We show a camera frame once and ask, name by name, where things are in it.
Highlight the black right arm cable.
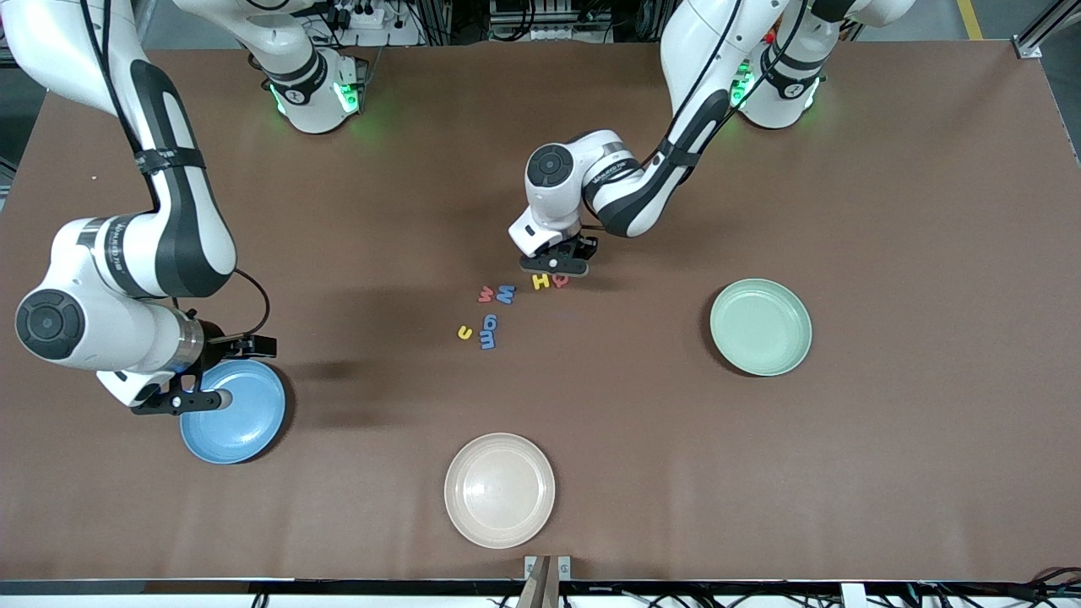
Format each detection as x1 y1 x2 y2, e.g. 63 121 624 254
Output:
169 269 272 343

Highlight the red and black cable bundle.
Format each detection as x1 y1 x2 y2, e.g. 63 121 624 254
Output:
1024 566 1081 594

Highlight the white power strip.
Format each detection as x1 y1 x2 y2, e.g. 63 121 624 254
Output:
332 3 386 31

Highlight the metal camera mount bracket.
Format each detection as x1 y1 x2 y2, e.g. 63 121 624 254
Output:
517 555 573 608

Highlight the aluminium frame corner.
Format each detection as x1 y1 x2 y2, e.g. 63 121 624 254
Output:
1013 0 1081 60

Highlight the green plate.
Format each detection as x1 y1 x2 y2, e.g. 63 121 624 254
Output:
709 279 813 377

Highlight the blue plate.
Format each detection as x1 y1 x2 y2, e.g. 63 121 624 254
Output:
180 359 286 464

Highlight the grey equipment rack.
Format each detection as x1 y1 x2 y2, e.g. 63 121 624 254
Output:
488 0 615 43

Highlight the beige plate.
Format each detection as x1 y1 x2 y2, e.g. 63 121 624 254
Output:
444 432 557 550

